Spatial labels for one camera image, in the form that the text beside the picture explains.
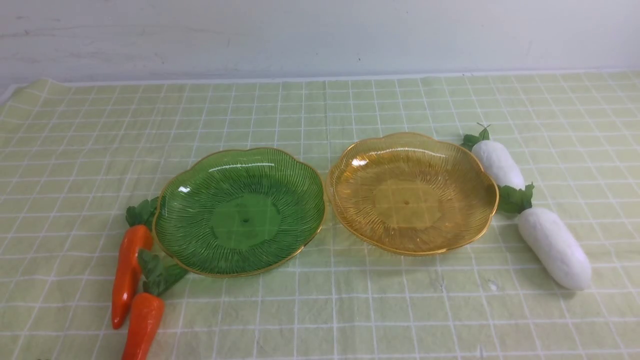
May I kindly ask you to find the amber ribbed plastic plate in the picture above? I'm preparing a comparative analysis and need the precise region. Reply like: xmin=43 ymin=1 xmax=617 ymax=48
xmin=324 ymin=132 xmax=499 ymax=256

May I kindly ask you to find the white toy radish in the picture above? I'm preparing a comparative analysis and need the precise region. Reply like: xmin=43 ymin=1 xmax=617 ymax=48
xmin=498 ymin=183 xmax=592 ymax=291
xmin=461 ymin=126 xmax=526 ymax=190

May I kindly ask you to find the orange toy carrot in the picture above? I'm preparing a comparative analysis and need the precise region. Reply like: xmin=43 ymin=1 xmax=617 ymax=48
xmin=121 ymin=249 xmax=188 ymax=360
xmin=110 ymin=197 xmax=158 ymax=330

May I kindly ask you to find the green ribbed plastic plate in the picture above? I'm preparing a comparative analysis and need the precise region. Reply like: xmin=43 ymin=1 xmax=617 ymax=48
xmin=151 ymin=146 xmax=327 ymax=278

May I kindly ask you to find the green checkered tablecloth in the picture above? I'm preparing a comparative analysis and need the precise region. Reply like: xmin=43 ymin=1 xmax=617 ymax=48
xmin=0 ymin=71 xmax=639 ymax=360

